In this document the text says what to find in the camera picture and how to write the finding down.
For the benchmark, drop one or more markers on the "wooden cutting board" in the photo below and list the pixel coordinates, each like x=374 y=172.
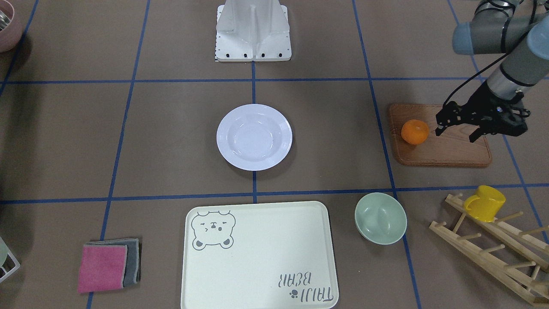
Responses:
x=451 y=149

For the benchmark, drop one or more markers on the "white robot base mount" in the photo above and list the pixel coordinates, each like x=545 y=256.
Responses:
x=252 y=30

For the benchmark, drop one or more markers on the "white wire cup rack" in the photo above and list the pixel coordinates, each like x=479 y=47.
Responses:
x=9 y=264

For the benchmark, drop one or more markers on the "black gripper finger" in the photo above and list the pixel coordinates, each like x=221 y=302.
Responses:
x=448 y=116
x=480 y=131

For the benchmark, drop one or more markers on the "white ceramic plate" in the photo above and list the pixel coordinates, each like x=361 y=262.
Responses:
x=254 y=137

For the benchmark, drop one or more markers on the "pink folded cloth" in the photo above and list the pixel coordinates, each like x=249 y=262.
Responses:
x=102 y=268

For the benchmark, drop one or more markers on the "light green bowl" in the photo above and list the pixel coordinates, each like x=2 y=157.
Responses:
x=380 y=218

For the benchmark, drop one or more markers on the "cream bear tray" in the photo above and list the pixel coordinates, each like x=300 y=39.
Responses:
x=259 y=256

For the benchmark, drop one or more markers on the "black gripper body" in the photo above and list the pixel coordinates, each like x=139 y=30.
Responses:
x=479 y=101

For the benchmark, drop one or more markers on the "wooden cup drying rack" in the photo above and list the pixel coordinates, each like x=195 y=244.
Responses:
x=514 y=257

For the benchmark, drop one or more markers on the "orange fruit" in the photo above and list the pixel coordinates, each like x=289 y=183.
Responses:
x=415 y=132

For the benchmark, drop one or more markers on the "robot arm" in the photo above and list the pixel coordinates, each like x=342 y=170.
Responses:
x=522 y=42

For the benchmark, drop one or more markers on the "pink bowl with spoon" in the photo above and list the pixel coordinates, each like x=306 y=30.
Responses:
x=11 y=27

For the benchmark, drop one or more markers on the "yellow plastic cup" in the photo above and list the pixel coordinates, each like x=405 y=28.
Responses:
x=485 y=203

